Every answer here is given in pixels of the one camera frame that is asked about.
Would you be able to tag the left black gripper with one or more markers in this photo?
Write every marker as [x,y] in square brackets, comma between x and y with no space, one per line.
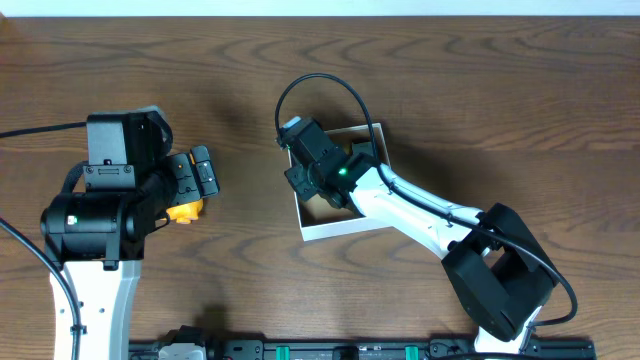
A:
[185,179]

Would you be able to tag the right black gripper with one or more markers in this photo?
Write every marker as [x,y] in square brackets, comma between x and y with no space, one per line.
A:
[298,176]

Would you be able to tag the orange dinosaur toy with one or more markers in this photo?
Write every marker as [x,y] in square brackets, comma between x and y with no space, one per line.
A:
[184,214]

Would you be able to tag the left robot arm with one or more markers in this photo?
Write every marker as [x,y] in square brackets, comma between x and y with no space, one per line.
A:
[130,186]

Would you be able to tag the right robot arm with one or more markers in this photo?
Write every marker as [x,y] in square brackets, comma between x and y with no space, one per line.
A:
[498,270]

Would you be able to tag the white cardboard box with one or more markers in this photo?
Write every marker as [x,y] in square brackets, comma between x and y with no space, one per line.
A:
[319,218]

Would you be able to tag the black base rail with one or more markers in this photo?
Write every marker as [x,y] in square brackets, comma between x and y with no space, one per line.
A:
[191,343]

